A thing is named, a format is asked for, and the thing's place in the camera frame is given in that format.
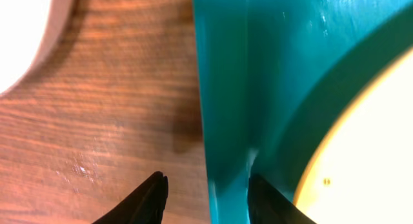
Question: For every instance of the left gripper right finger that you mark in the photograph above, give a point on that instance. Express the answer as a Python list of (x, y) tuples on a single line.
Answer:
[(266, 205)]

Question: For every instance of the white plate with ketchup streak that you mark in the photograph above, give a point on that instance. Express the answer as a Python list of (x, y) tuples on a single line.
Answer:
[(30, 30)]

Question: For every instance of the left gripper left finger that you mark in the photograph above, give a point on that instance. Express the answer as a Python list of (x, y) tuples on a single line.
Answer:
[(145, 205)]

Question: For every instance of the turquoise plastic tray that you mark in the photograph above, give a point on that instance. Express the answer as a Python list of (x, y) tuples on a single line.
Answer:
[(275, 75)]

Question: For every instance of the yellow-green plate with ketchup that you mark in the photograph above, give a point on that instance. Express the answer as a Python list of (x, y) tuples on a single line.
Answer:
[(362, 170)]

